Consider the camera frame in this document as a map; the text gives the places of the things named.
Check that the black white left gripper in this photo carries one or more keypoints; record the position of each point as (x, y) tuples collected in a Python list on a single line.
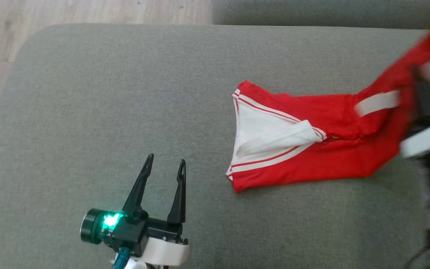
[(133, 233)]

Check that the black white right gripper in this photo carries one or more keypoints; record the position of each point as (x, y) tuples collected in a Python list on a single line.
[(429, 140)]

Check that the red white basketball jersey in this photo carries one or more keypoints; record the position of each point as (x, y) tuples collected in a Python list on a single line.
[(334, 157)]

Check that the blue left wrist connector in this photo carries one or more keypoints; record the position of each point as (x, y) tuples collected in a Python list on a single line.
[(121, 258)]

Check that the large grey sofa seat cushion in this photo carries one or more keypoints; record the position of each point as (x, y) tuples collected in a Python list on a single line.
[(125, 93)]

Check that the small grey sofa section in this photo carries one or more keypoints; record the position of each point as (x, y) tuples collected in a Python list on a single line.
[(330, 11)]

